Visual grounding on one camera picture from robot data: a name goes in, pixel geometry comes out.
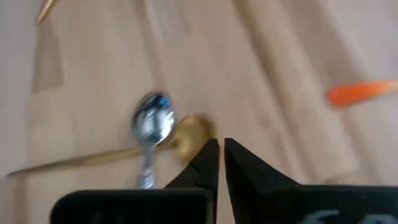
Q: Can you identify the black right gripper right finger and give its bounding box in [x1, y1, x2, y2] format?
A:
[223, 138, 398, 224]

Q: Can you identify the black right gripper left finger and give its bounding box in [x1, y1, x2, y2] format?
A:
[50, 138, 220, 224]

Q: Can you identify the purple-handled silver spoon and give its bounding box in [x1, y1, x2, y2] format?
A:
[131, 90, 177, 190]

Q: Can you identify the orange-handled silver spoon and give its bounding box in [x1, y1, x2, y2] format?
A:
[326, 79, 398, 109]

